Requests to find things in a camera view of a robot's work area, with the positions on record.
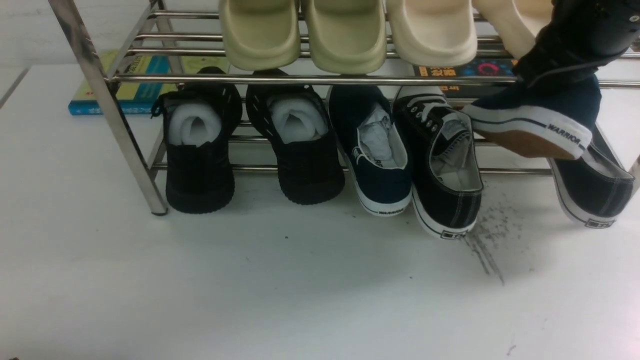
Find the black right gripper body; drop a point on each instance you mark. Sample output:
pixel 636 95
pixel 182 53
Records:
pixel 582 36

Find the navy slip-on shoe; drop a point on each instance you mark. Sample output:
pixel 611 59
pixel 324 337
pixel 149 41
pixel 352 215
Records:
pixel 371 146
pixel 555 122

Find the black canvas lace-up shoe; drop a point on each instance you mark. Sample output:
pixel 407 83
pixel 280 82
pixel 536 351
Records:
pixel 594 189
pixel 446 184

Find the stainless steel shoe rack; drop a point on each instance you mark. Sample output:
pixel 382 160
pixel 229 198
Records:
pixel 155 24

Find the cream slipper far right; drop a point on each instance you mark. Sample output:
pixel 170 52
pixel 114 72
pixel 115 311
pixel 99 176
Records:
pixel 517 22

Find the cream slipper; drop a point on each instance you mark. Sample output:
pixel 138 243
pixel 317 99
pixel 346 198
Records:
pixel 433 33
pixel 517 22

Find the black book with orange text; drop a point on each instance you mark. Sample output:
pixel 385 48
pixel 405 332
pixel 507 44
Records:
pixel 479 67

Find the green slipper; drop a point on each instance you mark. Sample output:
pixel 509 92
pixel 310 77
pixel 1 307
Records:
pixel 346 37
pixel 260 34

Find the black knit sneaker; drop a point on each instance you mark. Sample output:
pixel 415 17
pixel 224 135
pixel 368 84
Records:
pixel 293 118
pixel 199 119

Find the green slipper far left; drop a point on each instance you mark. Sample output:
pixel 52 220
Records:
pixel 260 34

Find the black knit sneaker far left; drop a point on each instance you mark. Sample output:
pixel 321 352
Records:
pixel 199 119

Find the yellow and blue book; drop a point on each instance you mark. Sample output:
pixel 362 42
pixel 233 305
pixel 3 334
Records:
pixel 138 98

